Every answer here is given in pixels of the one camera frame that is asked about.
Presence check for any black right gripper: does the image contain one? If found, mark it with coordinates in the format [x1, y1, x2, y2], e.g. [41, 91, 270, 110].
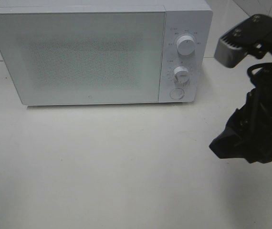
[209, 62, 272, 164]

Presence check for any round microwave door button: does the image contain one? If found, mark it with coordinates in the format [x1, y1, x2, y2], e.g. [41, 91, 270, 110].
[170, 88, 184, 100]

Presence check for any white microwave knob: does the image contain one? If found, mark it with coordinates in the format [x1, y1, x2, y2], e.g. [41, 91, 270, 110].
[173, 66, 190, 84]
[176, 34, 195, 56]

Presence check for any white microwave door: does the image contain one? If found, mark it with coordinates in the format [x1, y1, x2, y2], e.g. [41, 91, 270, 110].
[0, 12, 165, 105]

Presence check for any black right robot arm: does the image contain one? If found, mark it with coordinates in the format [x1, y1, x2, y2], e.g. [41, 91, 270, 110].
[209, 25, 272, 164]

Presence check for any white microwave oven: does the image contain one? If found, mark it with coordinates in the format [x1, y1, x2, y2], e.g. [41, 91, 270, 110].
[0, 0, 213, 106]

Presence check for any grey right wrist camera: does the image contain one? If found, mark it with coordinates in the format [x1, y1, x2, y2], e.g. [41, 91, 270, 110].
[214, 14, 272, 68]

